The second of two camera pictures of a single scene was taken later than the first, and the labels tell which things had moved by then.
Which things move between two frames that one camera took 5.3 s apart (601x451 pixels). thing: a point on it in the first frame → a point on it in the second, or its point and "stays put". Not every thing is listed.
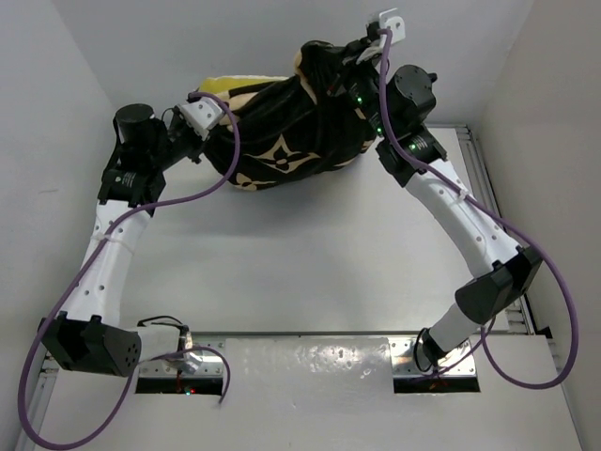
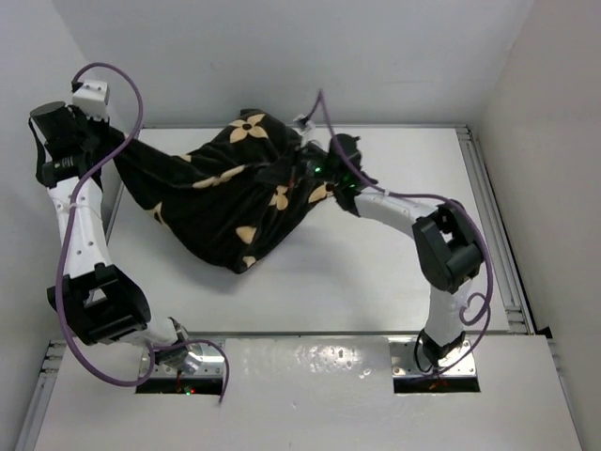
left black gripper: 198,144 → 103,126
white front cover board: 325,395 stays put
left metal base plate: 213,349 stays put
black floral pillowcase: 302,131 → 220,196
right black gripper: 348,67 → 303,150
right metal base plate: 404,362 stays put
